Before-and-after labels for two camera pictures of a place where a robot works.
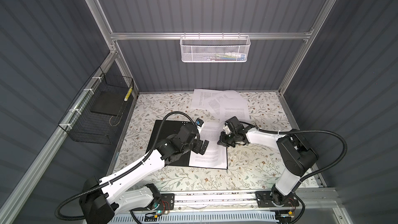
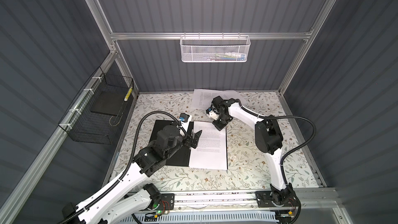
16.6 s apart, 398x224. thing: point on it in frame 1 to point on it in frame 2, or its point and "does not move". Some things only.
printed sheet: x=215 y=155 does not move
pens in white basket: x=229 y=56 does not move
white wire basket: x=215 y=49 does not move
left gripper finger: x=204 y=147 to x=195 y=139
